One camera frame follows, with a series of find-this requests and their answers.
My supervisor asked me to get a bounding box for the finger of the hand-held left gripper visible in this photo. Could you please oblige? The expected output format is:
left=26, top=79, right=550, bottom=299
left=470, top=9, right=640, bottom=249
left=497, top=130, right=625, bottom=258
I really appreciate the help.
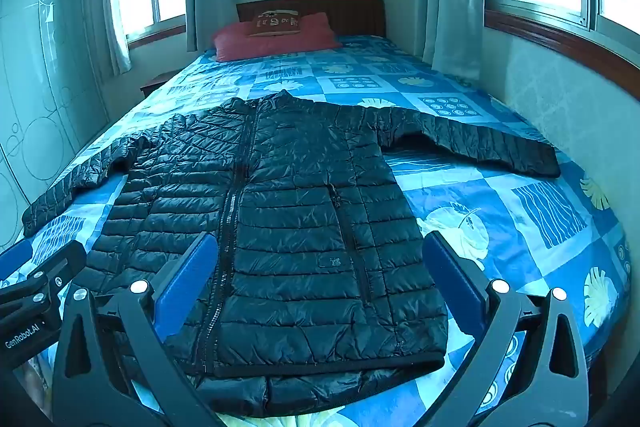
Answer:
left=0, top=241, right=87, bottom=308
left=0, top=238, right=35, bottom=280

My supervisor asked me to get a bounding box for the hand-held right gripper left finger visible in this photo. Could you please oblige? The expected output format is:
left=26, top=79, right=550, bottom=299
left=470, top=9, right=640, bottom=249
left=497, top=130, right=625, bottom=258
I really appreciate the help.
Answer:
left=51, top=232, right=226, bottom=427

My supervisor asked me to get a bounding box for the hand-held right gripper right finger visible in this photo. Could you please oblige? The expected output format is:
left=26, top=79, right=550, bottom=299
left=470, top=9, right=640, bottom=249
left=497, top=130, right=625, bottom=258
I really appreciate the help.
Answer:
left=422, top=231, right=591, bottom=427

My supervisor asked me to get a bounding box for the black puffer jacket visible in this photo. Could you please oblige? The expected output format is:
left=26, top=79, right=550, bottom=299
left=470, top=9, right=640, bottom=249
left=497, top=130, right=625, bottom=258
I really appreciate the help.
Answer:
left=22, top=89, right=561, bottom=418

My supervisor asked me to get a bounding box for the blue patterned bed sheet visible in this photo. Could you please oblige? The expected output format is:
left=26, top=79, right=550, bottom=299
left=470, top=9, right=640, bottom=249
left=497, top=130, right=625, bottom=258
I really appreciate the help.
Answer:
left=0, top=34, right=632, bottom=427

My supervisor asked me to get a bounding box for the wooden nightstand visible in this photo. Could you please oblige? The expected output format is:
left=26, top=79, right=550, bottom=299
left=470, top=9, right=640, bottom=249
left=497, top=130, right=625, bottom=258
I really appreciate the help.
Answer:
left=140, top=71, right=180, bottom=98

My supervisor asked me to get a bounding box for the pale patterned wardrobe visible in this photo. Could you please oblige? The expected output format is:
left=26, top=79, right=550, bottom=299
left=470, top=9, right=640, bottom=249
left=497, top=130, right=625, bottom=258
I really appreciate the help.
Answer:
left=0, top=0, right=116, bottom=253

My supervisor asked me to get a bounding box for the red pillow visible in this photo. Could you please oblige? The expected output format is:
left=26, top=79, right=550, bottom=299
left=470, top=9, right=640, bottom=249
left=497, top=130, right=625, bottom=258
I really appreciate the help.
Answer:
left=211, top=12, right=343, bottom=62

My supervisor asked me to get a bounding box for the brown printed cushion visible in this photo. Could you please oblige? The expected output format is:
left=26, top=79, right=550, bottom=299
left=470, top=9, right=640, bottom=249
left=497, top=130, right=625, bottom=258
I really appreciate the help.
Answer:
left=246, top=9, right=304, bottom=38

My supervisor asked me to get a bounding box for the wooden headboard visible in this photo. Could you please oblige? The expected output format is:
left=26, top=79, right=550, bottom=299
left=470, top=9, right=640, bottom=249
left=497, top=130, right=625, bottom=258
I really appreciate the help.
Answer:
left=236, top=0, right=388, bottom=38

